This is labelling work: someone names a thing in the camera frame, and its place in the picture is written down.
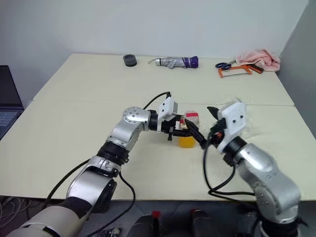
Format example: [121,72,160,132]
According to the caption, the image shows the grey purple folded umbrella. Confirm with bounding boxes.
[148,56,200,70]

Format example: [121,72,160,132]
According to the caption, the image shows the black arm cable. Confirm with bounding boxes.
[45,91,172,220]
[202,132,259,198]

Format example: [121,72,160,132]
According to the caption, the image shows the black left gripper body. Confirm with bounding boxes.
[161,115,189,142]

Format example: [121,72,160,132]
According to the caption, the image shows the white cable bundle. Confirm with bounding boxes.
[0,196,33,225]

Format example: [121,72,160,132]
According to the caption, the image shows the blue handled scissors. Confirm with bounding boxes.
[215,59,237,70]

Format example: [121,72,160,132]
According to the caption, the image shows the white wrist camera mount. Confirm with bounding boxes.
[156,97,179,133]
[217,102,247,155]

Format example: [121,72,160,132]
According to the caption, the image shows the pink towel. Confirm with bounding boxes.
[236,48,281,73]

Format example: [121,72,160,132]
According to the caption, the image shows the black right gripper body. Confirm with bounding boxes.
[208,118,227,149]

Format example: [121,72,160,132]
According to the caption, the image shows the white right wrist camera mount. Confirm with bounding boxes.
[217,102,247,155]

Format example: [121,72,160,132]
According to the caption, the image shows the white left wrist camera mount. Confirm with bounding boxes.
[156,97,179,133]

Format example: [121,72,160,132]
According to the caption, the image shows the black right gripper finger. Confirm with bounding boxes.
[184,119,208,150]
[206,106,222,123]

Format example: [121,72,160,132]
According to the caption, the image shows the orange hacksaw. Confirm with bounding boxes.
[218,64,263,79]

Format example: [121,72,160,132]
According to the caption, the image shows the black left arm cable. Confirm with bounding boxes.
[45,91,172,220]

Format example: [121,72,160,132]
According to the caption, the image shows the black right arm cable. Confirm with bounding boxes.
[202,132,259,198]

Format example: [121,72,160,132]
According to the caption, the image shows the dark laptop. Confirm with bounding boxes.
[0,65,25,141]

